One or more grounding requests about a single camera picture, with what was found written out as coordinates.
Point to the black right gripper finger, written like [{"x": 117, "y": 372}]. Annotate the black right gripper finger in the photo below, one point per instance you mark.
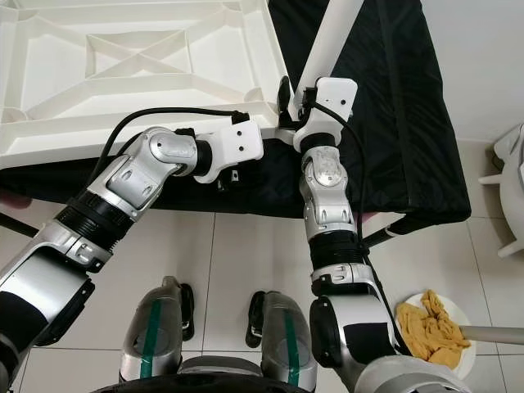
[{"x": 286, "y": 101}]

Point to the white plastic table leg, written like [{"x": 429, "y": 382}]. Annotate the white plastic table leg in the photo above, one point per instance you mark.
[{"x": 327, "y": 37}]

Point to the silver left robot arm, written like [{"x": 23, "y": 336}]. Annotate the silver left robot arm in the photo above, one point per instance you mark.
[{"x": 82, "y": 237}]

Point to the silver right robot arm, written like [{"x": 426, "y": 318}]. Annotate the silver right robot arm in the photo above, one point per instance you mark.
[{"x": 336, "y": 221}]

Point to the black cloth table cover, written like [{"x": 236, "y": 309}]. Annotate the black cloth table cover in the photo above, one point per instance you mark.
[{"x": 409, "y": 147}]

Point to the silver right robot leg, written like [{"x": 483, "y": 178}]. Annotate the silver right robot leg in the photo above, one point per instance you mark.
[{"x": 282, "y": 344}]

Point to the silver robot leg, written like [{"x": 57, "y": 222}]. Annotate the silver robot leg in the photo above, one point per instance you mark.
[
  {"x": 282, "y": 344},
  {"x": 143, "y": 348}
]

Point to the silver left robot leg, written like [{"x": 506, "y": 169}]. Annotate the silver left robot leg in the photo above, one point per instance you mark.
[{"x": 143, "y": 348}]

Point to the black robot waist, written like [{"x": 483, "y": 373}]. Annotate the black robot waist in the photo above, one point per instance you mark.
[{"x": 213, "y": 387}]

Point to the white plastic chair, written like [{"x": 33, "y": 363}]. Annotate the white plastic chair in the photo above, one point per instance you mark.
[{"x": 509, "y": 188}]

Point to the grey pole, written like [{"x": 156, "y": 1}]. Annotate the grey pole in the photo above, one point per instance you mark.
[{"x": 495, "y": 334}]

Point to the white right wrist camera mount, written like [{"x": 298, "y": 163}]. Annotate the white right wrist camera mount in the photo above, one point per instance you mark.
[{"x": 332, "y": 102}]

